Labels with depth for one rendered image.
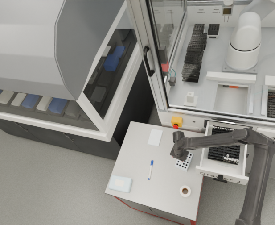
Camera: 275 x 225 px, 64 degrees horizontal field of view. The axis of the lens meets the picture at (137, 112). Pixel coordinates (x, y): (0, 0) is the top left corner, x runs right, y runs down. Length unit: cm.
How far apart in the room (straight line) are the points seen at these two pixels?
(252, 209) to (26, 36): 123
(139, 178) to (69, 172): 129
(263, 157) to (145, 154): 89
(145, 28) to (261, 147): 68
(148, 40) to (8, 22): 70
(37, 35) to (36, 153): 210
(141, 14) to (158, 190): 107
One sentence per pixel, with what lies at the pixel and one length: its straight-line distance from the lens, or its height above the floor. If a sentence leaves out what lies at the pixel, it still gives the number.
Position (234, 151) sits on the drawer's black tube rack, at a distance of 149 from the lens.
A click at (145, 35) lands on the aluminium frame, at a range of 107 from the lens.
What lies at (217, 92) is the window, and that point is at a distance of 130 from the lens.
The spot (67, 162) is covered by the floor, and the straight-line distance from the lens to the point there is 279.
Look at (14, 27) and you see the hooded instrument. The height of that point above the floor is 173.
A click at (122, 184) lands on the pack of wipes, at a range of 157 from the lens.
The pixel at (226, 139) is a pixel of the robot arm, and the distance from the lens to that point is 109.
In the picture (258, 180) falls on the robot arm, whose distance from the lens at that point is 98.
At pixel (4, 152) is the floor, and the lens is 342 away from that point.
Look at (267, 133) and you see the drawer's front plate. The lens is 157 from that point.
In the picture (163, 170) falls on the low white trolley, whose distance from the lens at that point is 158.
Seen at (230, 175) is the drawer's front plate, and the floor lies 93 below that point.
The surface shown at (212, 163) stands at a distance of 151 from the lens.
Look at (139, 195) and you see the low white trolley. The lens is 157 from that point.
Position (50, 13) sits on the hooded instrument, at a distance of 119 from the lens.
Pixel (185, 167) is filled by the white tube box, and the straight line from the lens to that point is 156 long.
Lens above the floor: 226
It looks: 55 degrees down
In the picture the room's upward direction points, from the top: 23 degrees counter-clockwise
